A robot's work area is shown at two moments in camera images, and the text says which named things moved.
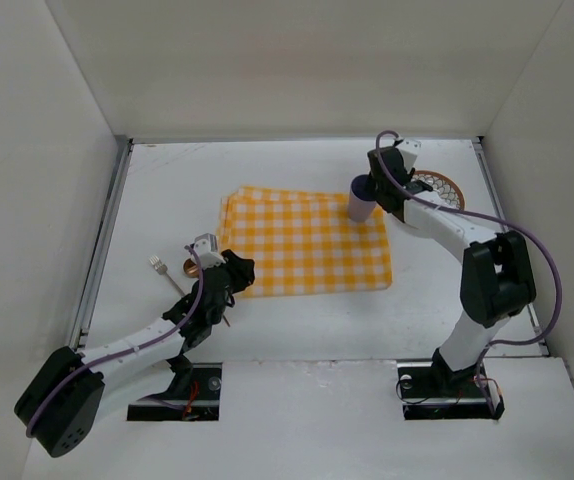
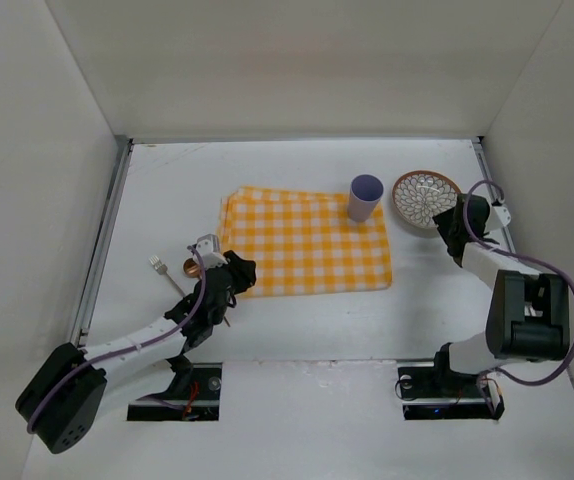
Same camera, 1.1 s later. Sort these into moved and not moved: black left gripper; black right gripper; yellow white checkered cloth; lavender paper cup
Moved: black right gripper
Not moved: yellow white checkered cloth; lavender paper cup; black left gripper
